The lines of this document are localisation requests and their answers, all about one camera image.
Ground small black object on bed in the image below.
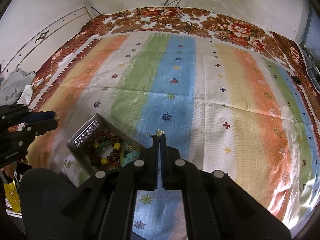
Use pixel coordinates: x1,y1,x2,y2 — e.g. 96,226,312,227
292,76,302,85

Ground white headboard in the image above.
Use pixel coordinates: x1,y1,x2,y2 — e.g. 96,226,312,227
1,4,95,79

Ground grey and white clothes pile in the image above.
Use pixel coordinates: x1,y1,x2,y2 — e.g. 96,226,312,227
1,67,36,106

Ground black cable right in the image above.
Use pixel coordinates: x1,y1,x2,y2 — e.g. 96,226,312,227
154,0,201,34

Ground gold bangle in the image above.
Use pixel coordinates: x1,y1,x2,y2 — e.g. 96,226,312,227
124,145,141,156

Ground person's grey trouser leg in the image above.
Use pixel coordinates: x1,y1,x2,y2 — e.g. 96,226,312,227
20,168,103,239

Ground light blue bead bracelet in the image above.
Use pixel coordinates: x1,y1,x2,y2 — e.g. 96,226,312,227
121,151,141,168

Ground green jade bangle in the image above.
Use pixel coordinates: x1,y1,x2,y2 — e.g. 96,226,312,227
96,142,123,169

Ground red floral blanket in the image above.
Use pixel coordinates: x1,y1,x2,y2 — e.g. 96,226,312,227
31,7,319,139

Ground metal rack at right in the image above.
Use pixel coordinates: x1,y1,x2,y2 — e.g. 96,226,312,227
301,47,319,92

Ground small gold charm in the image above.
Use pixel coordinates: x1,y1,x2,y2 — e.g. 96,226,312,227
146,129,165,138

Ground yellow and brown bead bracelet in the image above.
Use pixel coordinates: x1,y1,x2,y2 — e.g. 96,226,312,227
93,141,123,167

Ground striped colourful bed mat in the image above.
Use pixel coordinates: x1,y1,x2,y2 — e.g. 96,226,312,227
27,31,319,236

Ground silver metal tin box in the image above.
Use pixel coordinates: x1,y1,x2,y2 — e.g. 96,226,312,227
66,113,145,187

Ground yellow plastic bag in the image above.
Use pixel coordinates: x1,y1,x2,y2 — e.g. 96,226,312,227
3,181,21,212

